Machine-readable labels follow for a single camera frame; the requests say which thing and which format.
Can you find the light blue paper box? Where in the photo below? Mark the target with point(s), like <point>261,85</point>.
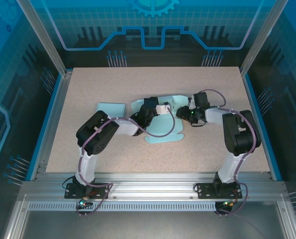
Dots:
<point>110,110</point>
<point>160,124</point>

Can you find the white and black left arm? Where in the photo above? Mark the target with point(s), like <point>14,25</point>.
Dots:
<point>88,169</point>

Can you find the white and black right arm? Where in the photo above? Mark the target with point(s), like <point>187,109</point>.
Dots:
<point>230,169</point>

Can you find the blue table edge strip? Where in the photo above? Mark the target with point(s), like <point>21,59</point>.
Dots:
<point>44,122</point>
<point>261,124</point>

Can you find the small green-lit circuit board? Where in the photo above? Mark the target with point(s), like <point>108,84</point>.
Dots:
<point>82,203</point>
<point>226,204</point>

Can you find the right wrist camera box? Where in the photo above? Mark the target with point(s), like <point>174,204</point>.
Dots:
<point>191,100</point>

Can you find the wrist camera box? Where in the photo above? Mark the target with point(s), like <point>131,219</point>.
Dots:
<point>191,100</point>
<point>163,108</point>

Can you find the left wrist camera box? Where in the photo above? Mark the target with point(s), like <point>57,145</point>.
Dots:
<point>163,108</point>

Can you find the aluminium frame crossbeam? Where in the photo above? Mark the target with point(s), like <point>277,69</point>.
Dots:
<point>150,186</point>

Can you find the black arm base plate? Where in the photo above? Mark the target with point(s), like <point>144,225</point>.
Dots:
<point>205,190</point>
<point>72,191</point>

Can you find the aluminium frame post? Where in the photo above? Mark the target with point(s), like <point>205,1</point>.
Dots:
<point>48,37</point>
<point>259,37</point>

